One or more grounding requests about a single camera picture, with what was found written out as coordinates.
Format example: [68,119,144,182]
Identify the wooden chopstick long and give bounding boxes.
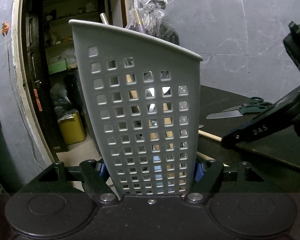
[198,130,222,142]

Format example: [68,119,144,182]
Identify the green handled scissors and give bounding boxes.
[223,96,273,114]

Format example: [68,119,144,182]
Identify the blue handled spoon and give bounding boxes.
[148,103,164,194]

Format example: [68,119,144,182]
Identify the white perforated utensil basket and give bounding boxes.
[69,20,202,196]

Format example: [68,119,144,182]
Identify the wooden chopstick purple band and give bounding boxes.
[133,9,146,34]

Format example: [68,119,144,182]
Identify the yellow container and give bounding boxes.
[58,109,86,145]

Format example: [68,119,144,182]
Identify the green box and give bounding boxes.
[48,60,68,74]

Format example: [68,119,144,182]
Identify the plastic bag of dark contents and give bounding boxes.
[125,4,180,46]

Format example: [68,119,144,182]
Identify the orange wall hook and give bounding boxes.
[1,22,9,36]

